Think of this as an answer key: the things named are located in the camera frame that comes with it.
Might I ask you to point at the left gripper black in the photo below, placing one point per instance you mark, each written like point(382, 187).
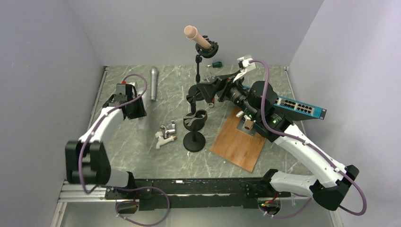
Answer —
point(141, 112)

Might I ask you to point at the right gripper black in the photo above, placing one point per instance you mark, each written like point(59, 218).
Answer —
point(209, 89)

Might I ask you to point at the grey handheld microphone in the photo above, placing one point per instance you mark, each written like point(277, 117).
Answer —
point(154, 76)

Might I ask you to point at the black front microphone stand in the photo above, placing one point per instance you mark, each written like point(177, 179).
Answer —
point(194, 140)

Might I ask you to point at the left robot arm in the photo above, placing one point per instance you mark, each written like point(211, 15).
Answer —
point(86, 158)

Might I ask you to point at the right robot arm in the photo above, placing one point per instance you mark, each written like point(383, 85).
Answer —
point(329, 181)

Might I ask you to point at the pink microphone on stand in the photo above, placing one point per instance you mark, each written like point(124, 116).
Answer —
point(205, 48)

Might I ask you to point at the chrome white faucet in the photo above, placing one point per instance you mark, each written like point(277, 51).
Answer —
point(165, 135)

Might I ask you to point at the wooden board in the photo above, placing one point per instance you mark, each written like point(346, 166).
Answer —
point(237, 145)

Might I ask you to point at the green handled screwdriver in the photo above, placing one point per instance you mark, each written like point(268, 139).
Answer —
point(217, 64)

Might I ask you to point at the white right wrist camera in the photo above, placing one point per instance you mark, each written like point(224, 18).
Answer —
point(245, 65)

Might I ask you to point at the metal bracket on board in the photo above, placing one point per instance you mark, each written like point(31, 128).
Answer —
point(245, 124)

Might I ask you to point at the blue network switch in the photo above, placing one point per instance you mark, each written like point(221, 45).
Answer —
point(297, 106)

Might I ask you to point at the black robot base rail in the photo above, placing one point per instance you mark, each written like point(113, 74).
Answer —
point(198, 193)

